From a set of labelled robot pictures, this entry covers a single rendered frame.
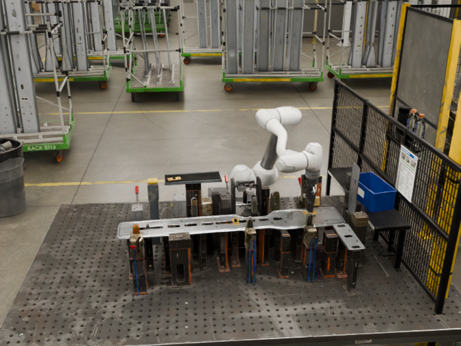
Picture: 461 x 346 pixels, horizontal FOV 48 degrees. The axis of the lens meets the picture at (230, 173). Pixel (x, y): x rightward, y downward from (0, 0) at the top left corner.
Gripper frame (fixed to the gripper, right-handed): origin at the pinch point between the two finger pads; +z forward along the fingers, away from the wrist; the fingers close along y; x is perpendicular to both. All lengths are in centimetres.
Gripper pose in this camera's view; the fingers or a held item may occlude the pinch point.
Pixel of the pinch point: (310, 206)
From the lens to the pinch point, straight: 323.3
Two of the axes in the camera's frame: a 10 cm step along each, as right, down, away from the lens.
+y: 1.5, 4.0, -9.1
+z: 0.0, 9.2, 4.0
